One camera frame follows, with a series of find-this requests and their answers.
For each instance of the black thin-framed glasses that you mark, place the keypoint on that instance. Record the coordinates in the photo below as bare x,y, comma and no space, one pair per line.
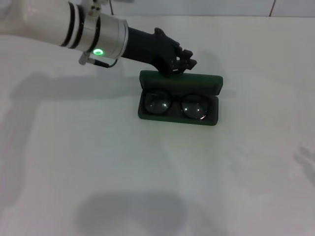
157,104

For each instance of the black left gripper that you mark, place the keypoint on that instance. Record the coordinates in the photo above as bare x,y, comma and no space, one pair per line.
147,49

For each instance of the green glasses case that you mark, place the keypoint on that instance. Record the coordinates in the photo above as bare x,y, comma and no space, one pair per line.
177,82

